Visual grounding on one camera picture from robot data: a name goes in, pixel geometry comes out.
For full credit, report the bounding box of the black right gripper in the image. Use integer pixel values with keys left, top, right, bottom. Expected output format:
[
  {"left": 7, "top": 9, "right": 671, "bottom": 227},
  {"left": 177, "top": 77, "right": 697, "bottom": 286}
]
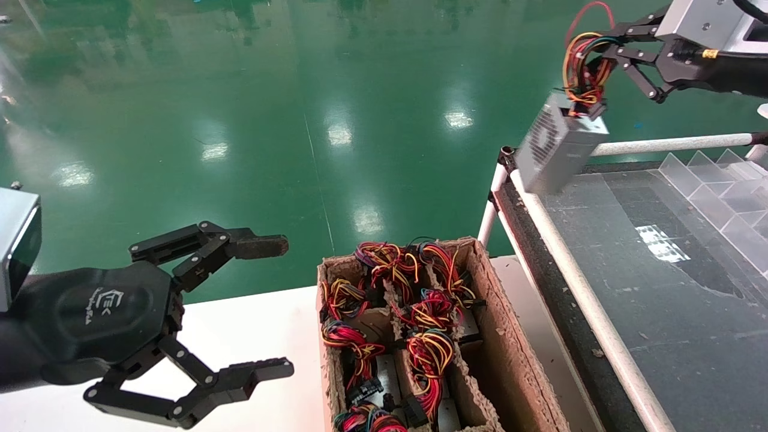
[{"left": 600, "top": 6, "right": 745, "bottom": 104}]

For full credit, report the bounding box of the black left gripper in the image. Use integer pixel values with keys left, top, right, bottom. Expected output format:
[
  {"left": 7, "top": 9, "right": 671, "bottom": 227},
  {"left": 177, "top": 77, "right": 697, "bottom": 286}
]
[{"left": 12, "top": 221, "right": 295, "bottom": 430}]

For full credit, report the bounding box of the power supply with coloured wires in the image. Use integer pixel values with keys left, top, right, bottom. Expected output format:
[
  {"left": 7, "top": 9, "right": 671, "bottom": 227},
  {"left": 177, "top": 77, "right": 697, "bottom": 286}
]
[
  {"left": 406, "top": 329, "right": 455, "bottom": 421},
  {"left": 417, "top": 242, "right": 484, "bottom": 308},
  {"left": 399, "top": 289, "right": 463, "bottom": 331},
  {"left": 334, "top": 403, "right": 409, "bottom": 432},
  {"left": 322, "top": 320, "right": 386, "bottom": 391},
  {"left": 355, "top": 241, "right": 421, "bottom": 287},
  {"left": 322, "top": 277, "right": 368, "bottom": 320},
  {"left": 514, "top": 0, "right": 617, "bottom": 194}
]

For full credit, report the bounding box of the clear acrylic divider tray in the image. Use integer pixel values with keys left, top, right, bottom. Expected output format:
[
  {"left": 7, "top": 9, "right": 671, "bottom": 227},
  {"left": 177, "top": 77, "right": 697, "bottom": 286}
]
[{"left": 658, "top": 149, "right": 768, "bottom": 274}]

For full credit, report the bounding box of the brown pulp cardboard tray box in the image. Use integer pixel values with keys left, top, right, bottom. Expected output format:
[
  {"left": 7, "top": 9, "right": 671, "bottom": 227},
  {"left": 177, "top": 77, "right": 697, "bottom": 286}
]
[{"left": 316, "top": 236, "right": 574, "bottom": 432}]

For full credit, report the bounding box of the conveyor with white pipe frame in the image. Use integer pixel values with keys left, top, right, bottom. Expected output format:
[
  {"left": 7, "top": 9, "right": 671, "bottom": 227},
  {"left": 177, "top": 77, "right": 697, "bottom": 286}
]
[{"left": 477, "top": 132, "right": 768, "bottom": 432}]

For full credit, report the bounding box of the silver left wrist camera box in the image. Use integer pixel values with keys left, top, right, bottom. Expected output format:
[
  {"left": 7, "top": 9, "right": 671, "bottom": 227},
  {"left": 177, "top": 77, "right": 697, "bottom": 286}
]
[{"left": 0, "top": 187, "right": 43, "bottom": 313}]

